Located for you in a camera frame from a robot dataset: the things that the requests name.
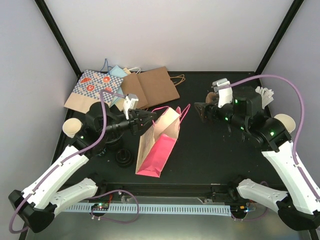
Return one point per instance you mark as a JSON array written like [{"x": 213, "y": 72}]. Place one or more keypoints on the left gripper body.
[{"x": 133, "y": 120}]

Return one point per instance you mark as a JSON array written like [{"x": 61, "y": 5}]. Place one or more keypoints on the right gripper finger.
[
  {"x": 204, "y": 117},
  {"x": 201, "y": 108}
]

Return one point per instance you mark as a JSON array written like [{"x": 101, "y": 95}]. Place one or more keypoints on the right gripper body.
[{"x": 212, "y": 108}]

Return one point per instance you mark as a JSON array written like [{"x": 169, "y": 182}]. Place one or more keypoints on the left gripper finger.
[
  {"x": 148, "y": 114},
  {"x": 147, "y": 122}
]

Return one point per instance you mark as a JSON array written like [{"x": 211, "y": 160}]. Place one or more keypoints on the pulp cup carrier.
[{"x": 211, "y": 96}]

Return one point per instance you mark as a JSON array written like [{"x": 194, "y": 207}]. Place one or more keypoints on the pink cakes paper bag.
[{"x": 157, "y": 143}]

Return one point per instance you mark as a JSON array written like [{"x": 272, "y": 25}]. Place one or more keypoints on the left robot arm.
[{"x": 38, "y": 204}]

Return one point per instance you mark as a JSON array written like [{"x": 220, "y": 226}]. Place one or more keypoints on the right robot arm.
[{"x": 297, "y": 206}]

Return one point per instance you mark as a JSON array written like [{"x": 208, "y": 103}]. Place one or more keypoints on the brown kraft paper bag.
[{"x": 152, "y": 87}]

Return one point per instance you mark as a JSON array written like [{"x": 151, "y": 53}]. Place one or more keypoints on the middle black lid stack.
[{"x": 115, "y": 142}]

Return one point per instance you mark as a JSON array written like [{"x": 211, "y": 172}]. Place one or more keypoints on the black lid stack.
[
  {"x": 124, "y": 158},
  {"x": 115, "y": 142}
]

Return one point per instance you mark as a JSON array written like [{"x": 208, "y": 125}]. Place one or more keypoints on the front black lid stack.
[{"x": 124, "y": 158}]

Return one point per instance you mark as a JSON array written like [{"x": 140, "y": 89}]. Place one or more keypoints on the cream paper bag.
[{"x": 129, "y": 71}]

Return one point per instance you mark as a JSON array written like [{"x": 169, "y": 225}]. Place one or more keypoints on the light blue paper bag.
[{"x": 114, "y": 71}]

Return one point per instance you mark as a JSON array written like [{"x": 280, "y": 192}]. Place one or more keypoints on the blue checkered paper bag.
[{"x": 87, "y": 90}]

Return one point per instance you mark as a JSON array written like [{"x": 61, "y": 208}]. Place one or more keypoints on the left paper cup stack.
[{"x": 71, "y": 127}]

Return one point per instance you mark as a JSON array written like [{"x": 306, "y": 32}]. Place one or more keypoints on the paper cup stack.
[
  {"x": 71, "y": 127},
  {"x": 288, "y": 122}
]

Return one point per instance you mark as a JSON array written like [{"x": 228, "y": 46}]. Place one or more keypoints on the right paper cup stack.
[{"x": 288, "y": 122}]

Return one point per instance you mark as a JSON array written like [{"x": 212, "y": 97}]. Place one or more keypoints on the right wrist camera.
[{"x": 219, "y": 84}]

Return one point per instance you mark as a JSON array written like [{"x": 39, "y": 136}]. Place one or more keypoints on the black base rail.
[{"x": 216, "y": 192}]

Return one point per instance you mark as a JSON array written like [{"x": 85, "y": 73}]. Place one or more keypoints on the light blue cable duct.
[{"x": 164, "y": 209}]

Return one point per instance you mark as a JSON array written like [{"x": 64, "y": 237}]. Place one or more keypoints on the right black frame post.
[{"x": 282, "y": 29}]

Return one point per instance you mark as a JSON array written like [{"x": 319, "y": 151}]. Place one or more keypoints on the black frame post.
[
  {"x": 282, "y": 29},
  {"x": 48, "y": 17}
]

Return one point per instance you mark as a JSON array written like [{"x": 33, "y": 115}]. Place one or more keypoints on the left black frame post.
[{"x": 48, "y": 17}]

